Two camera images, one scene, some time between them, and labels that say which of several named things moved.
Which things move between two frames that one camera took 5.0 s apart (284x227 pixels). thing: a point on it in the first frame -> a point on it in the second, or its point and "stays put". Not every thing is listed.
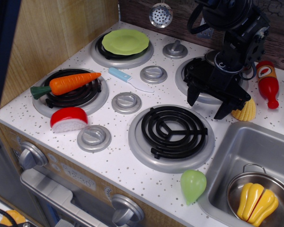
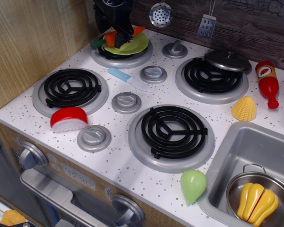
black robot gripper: x=226 y=85 -> x=115 y=15
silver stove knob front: x=94 y=138 stays put
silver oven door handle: x=62 y=196 stays put
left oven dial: x=31 y=155 stays put
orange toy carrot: x=65 y=84 -> x=109 y=39
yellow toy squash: x=256 y=204 stays put
